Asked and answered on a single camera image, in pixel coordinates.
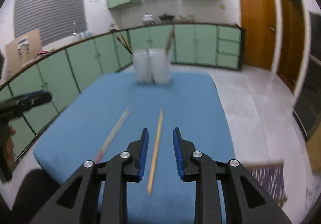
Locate brown wooden door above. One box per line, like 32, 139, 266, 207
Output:
240, 0, 276, 70

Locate cardboard box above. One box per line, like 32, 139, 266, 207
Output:
306, 126, 321, 174

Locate grey window blind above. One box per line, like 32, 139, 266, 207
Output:
14, 0, 87, 45

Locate light wooden chopstick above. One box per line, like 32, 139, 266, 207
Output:
147, 109, 164, 196

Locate person's left hand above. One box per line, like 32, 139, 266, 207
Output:
1, 124, 16, 172

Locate chrome kitchen faucet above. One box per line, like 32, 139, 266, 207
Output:
72, 22, 79, 36

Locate black glass cabinet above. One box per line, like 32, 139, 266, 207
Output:
293, 12, 320, 141

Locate purple patterned basket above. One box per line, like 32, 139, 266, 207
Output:
243, 161, 287, 208

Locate blue table cloth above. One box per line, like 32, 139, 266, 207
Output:
33, 72, 235, 223

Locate pale chopstick red end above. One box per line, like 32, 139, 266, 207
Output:
95, 108, 129, 164

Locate open wooden doorway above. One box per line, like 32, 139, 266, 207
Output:
277, 0, 305, 93

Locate white cooking pot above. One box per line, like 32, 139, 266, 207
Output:
142, 13, 155, 25

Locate brown cardboard board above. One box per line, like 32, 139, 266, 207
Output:
5, 29, 43, 77

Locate green lower kitchen cabinets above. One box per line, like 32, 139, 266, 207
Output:
1, 23, 245, 158

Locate black wok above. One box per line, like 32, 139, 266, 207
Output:
158, 13, 175, 23

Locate white double utensil holder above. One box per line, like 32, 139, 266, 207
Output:
132, 48, 171, 85

